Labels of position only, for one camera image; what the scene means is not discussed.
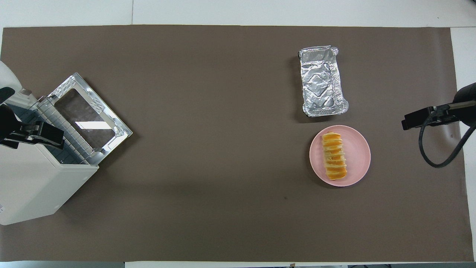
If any cream toaster oven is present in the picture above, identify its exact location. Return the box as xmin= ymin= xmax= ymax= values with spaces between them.
xmin=0 ymin=89 xmax=99 ymax=226

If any glass oven door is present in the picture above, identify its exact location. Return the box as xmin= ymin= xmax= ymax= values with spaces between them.
xmin=48 ymin=73 xmax=133 ymax=165

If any aluminium foil tray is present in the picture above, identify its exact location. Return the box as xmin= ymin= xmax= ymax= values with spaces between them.
xmin=298 ymin=45 xmax=349 ymax=118

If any pink round plate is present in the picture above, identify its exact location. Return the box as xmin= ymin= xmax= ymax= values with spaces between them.
xmin=309 ymin=125 xmax=371 ymax=187

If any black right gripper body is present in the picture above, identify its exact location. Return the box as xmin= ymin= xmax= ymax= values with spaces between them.
xmin=431 ymin=83 xmax=476 ymax=126

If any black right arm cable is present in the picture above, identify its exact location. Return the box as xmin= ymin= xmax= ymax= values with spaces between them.
xmin=418 ymin=108 xmax=476 ymax=168

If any brown table mat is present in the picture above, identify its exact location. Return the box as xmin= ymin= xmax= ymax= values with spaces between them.
xmin=0 ymin=25 xmax=475 ymax=262

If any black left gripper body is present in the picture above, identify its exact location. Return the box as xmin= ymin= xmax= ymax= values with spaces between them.
xmin=0 ymin=105 xmax=39 ymax=149

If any sliced yellow bread loaf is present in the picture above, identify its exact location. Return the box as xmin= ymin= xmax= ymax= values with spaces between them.
xmin=321 ymin=132 xmax=348 ymax=181

